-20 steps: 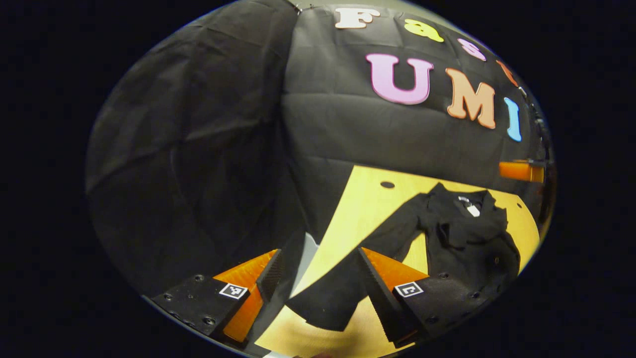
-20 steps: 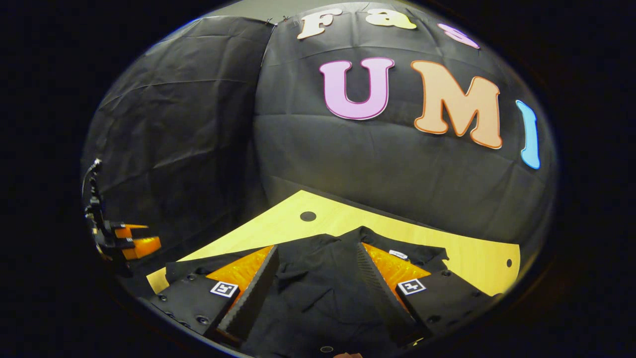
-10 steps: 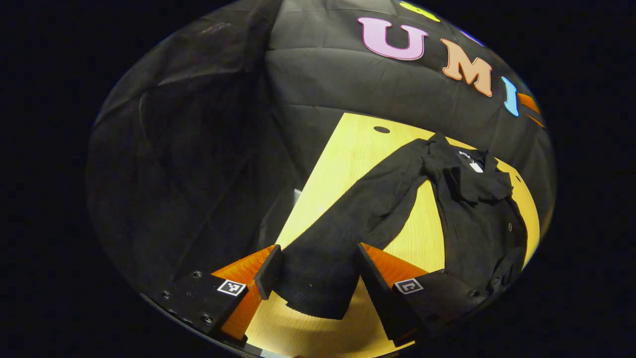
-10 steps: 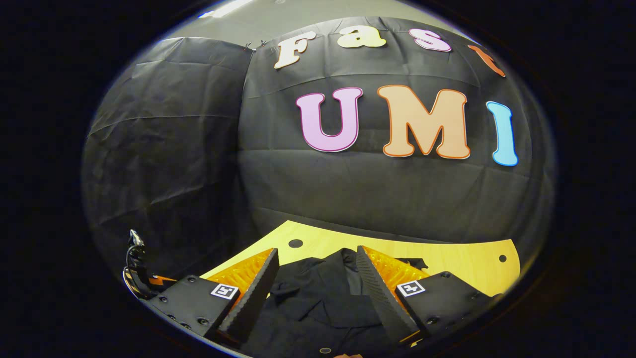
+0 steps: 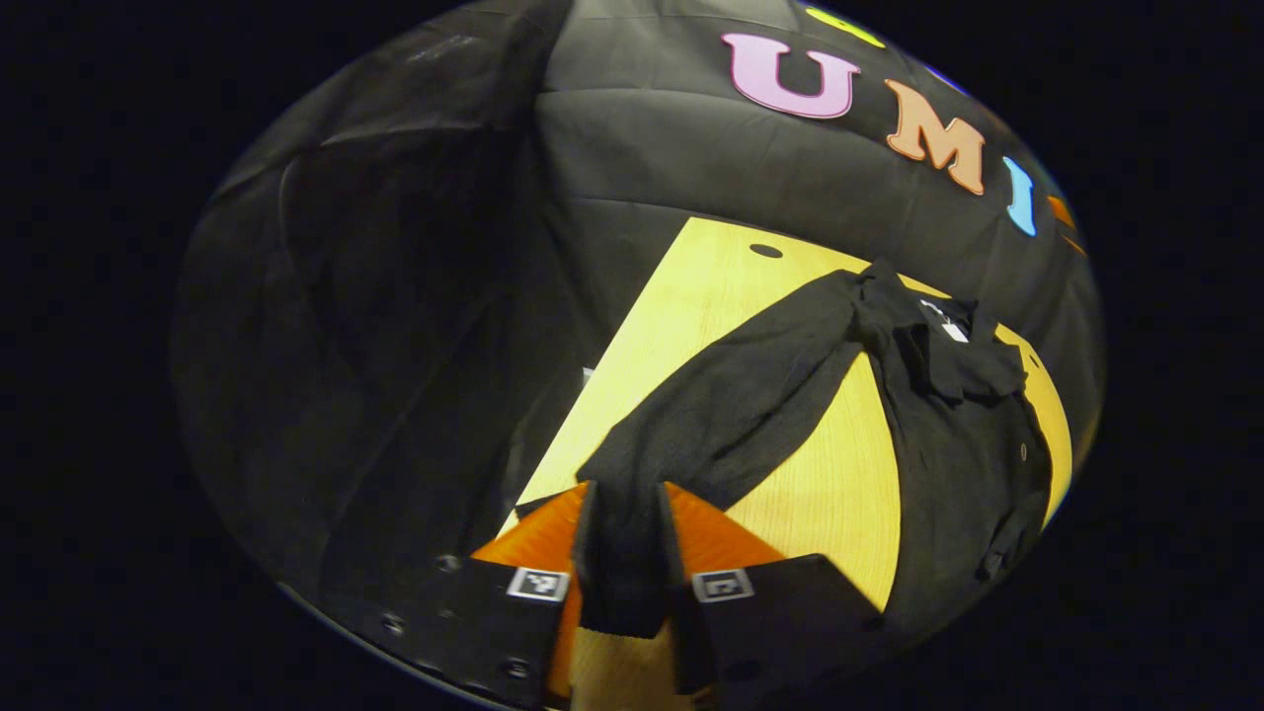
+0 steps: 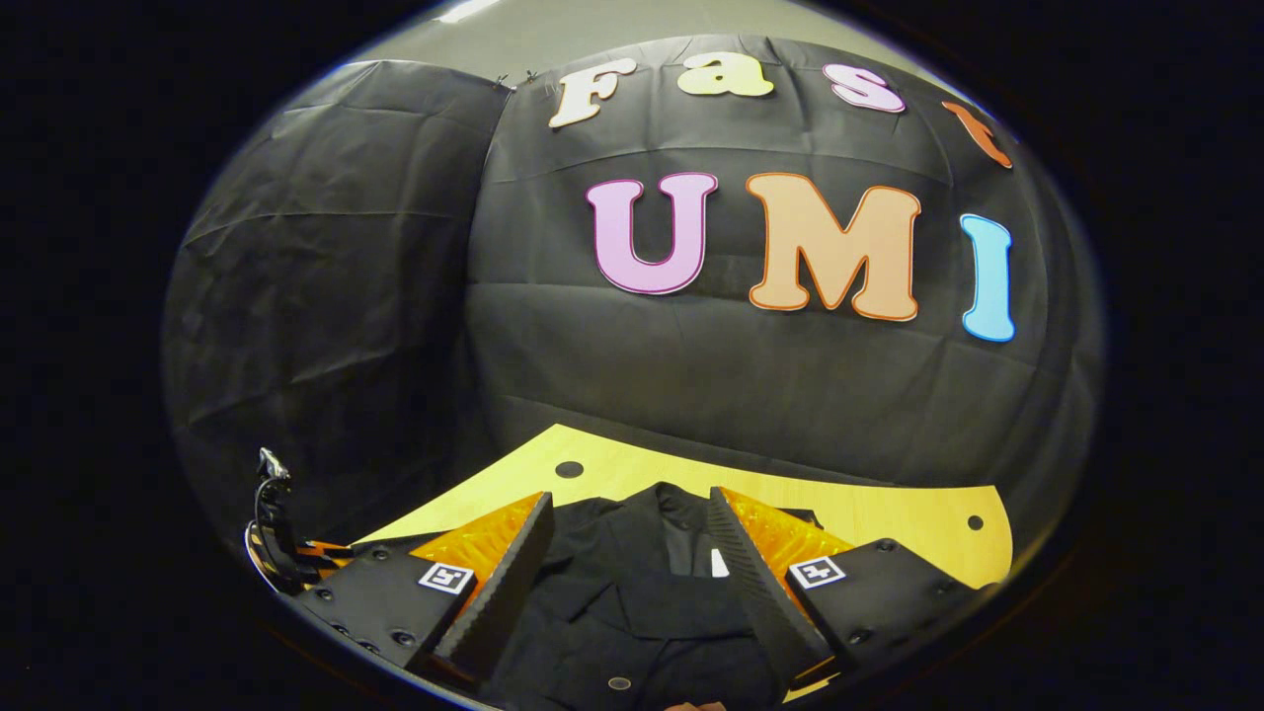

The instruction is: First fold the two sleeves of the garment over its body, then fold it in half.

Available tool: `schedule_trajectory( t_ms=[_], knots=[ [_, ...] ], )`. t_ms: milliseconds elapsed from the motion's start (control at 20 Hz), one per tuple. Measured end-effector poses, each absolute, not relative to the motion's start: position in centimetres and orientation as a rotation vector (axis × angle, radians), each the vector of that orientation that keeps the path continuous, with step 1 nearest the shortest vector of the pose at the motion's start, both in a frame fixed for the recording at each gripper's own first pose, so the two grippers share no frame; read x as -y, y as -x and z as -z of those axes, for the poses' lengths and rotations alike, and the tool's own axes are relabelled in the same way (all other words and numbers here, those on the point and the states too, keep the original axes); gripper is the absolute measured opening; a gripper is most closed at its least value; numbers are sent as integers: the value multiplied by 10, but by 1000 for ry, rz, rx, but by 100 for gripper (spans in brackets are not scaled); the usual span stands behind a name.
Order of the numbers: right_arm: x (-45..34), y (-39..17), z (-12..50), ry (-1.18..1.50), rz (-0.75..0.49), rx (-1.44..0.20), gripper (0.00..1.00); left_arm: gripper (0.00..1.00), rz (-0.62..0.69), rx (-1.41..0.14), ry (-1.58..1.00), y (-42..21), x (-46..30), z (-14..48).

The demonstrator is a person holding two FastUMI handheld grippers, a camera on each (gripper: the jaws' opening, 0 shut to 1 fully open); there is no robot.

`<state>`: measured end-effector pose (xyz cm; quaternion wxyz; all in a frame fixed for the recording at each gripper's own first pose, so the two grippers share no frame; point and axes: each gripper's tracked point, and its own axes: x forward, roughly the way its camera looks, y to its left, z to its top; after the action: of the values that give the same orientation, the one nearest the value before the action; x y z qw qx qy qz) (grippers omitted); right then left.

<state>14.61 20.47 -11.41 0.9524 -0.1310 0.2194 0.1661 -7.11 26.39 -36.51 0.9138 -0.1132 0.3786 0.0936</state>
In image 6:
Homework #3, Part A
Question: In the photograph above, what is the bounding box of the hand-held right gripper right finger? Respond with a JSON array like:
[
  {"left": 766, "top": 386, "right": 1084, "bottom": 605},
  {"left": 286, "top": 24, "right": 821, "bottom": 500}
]
[{"left": 706, "top": 486, "right": 988, "bottom": 692}]

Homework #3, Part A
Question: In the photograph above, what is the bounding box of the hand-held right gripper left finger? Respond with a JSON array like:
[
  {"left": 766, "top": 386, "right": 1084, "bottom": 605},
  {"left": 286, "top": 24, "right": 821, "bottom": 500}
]
[{"left": 291, "top": 491, "right": 556, "bottom": 692}]

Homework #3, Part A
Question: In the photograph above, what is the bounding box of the black button shirt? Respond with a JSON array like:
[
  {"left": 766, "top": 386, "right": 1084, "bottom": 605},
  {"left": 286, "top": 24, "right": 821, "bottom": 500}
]
[{"left": 484, "top": 482, "right": 826, "bottom": 711}]

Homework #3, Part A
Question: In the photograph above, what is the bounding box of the black backdrop cloth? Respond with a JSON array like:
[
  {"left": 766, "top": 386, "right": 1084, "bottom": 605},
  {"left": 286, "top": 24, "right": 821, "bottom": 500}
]
[{"left": 163, "top": 35, "right": 1105, "bottom": 554}]

